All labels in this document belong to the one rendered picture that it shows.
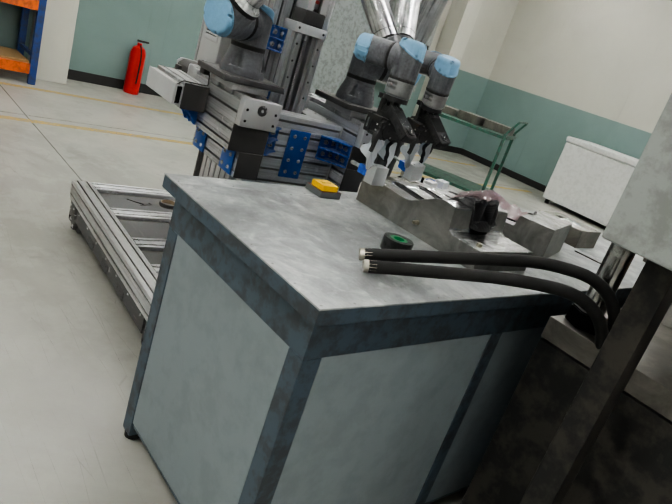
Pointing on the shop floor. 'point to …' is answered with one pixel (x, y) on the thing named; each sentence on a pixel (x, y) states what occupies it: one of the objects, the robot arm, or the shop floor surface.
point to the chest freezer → (589, 179)
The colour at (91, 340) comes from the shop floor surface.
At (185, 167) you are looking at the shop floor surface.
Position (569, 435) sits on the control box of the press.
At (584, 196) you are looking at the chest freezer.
